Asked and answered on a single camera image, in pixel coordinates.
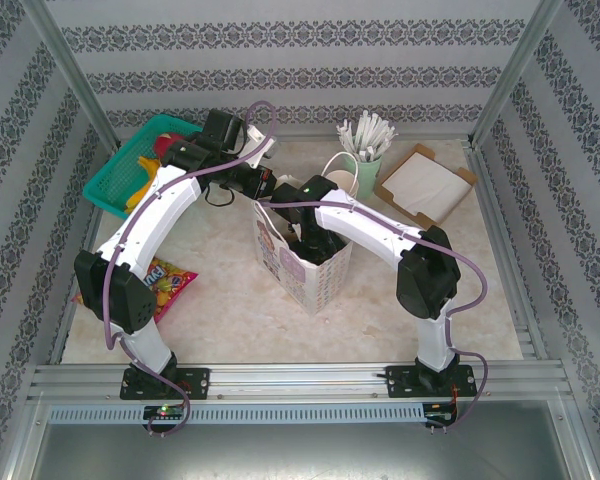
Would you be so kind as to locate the colourful fruit candy bag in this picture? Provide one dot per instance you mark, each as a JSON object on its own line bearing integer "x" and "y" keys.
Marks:
{"x": 172, "y": 282}

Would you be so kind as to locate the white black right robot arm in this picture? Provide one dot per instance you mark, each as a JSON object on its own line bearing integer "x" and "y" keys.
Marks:
{"x": 370, "y": 225}

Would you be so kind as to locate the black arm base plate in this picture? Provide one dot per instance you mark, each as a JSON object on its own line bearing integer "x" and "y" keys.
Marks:
{"x": 400, "y": 382}
{"x": 197, "y": 382}

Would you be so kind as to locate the brown cardboard napkin box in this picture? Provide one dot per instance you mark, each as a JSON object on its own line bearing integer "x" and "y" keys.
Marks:
{"x": 467, "y": 176}

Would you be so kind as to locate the yellow banana bunch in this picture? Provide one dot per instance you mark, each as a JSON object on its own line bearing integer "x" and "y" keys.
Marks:
{"x": 139, "y": 196}

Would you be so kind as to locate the teal plastic basket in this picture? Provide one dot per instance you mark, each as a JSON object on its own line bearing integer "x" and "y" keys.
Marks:
{"x": 115, "y": 175}

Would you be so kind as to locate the bundle of white wrapped straws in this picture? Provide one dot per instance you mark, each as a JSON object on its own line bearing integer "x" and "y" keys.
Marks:
{"x": 365, "y": 137}

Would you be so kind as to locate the white napkin stack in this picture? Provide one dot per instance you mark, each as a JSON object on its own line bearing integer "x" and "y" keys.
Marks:
{"x": 425, "y": 182}

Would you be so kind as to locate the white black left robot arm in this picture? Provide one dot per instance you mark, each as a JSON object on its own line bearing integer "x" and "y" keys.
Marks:
{"x": 155, "y": 215}

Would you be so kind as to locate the aluminium side rail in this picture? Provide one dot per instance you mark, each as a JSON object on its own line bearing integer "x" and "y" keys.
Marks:
{"x": 490, "y": 200}

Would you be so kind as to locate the pink dragon fruit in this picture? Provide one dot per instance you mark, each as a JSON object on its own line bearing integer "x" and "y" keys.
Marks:
{"x": 164, "y": 145}

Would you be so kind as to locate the white printed paper bag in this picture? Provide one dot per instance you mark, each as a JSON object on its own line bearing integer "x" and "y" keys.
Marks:
{"x": 325, "y": 285}

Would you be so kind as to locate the aluminium mounting rail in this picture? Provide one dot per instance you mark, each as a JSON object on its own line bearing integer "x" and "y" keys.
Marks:
{"x": 295, "y": 380}

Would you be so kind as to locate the small controller board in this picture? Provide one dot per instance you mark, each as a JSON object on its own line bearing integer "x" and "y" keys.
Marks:
{"x": 162, "y": 411}
{"x": 437, "y": 416}

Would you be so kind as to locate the aluminium frame post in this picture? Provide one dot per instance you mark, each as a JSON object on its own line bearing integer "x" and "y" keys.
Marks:
{"x": 70, "y": 75}
{"x": 517, "y": 70}

